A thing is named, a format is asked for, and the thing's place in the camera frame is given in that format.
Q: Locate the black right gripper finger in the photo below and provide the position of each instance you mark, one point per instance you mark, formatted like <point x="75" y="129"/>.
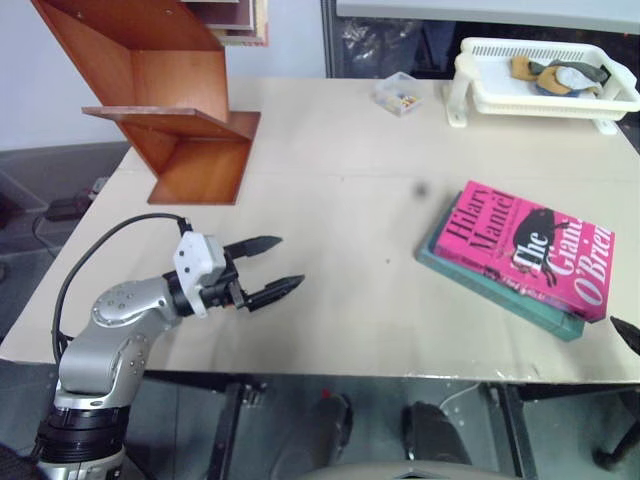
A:
<point x="630" y="334"/>

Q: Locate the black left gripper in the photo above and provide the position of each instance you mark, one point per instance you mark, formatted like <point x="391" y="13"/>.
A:
<point x="225" y="292"/>

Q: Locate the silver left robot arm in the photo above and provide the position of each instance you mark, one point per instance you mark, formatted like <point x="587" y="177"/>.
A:
<point x="110" y="345"/>

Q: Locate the teal hardcover book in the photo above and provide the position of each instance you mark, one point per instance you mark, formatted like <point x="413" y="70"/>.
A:
<point x="567" y="328"/>

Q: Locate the pink paperback book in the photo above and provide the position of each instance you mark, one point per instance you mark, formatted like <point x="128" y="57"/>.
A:
<point x="525" y="235"/>

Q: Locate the zigzag wooden shelf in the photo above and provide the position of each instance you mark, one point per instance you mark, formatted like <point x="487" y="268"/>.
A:
<point x="175" y="75"/>

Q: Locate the black chair base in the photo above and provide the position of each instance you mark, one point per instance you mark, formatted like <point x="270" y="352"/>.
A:
<point x="622" y="440"/>

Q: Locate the black table leg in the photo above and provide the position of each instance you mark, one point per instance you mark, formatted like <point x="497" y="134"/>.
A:
<point x="507" y="430"/>
<point x="227" y="430"/>

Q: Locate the dark rounded shape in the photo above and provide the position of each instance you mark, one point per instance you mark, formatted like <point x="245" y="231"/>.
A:
<point x="327" y="430"/>
<point x="435" y="435"/>

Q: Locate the black power adapter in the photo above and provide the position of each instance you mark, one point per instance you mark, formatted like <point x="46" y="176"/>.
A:
<point x="62" y="209"/>

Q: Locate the clear plastic parts box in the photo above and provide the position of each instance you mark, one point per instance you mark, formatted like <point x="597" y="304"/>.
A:
<point x="398" y="95"/>

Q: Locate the white cloth piece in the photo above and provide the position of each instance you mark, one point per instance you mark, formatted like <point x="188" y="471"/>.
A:
<point x="575" y="77"/>

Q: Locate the items in white basket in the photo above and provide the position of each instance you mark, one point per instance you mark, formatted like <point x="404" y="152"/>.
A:
<point x="550" y="82"/>

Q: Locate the grey cloth piece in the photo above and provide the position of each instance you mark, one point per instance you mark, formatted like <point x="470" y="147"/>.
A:
<point x="590" y="70"/>

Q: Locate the white plastic basket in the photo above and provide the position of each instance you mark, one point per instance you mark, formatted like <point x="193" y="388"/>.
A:
<point x="480" y="97"/>

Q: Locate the grey board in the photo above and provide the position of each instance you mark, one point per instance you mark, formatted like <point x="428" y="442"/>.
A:
<point x="475" y="9"/>

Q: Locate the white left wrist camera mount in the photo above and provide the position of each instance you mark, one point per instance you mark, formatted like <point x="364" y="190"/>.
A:
<point x="192" y="255"/>

